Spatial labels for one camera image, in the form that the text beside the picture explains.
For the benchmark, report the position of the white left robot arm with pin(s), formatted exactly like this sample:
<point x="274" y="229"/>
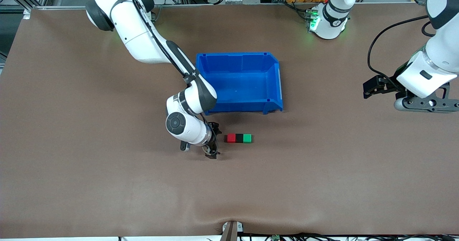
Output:
<point x="441" y="47"/>

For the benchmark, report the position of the small black cube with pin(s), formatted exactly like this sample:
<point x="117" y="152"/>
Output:
<point x="239" y="138"/>

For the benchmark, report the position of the white corner bracket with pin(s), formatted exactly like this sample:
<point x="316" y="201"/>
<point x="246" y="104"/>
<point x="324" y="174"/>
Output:
<point x="27" y="14"/>

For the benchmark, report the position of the small green circuit board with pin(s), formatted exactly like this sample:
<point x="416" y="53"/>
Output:
<point x="275" y="237"/>

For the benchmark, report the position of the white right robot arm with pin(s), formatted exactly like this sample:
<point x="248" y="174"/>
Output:
<point x="136" y="29"/>

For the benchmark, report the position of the blue plastic storage bin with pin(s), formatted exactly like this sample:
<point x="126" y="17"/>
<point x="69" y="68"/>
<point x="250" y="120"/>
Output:
<point x="247" y="83"/>

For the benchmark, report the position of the brown table mat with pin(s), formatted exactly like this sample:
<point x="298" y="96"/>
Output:
<point x="143" y="198"/>

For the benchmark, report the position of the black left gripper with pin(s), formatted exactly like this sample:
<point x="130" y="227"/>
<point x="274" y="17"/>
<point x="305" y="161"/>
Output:
<point x="389" y="83"/>

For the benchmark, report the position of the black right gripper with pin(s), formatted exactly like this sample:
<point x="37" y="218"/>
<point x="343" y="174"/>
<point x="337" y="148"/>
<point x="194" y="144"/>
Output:
<point x="213" y="140"/>

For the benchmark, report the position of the small green cube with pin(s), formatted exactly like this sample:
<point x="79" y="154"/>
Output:
<point x="247" y="138"/>

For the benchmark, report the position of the metal clamp bracket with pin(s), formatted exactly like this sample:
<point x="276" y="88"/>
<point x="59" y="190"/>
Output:
<point x="231" y="232"/>

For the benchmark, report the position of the small red cube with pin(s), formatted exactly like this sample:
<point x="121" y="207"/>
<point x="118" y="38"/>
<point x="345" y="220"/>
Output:
<point x="231" y="138"/>

